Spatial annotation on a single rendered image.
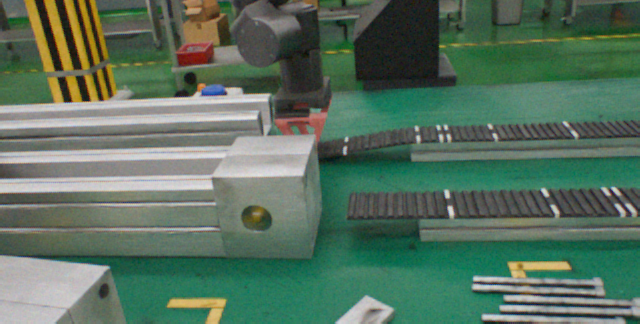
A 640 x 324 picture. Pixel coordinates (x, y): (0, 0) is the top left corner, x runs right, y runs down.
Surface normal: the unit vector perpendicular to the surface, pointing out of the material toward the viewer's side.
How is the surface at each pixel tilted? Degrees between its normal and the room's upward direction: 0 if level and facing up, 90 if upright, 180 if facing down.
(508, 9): 94
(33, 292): 0
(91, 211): 90
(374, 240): 0
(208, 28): 88
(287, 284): 0
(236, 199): 90
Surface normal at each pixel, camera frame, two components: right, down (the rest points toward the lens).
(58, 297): -0.08, -0.91
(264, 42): -0.43, 0.38
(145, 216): -0.11, 0.40
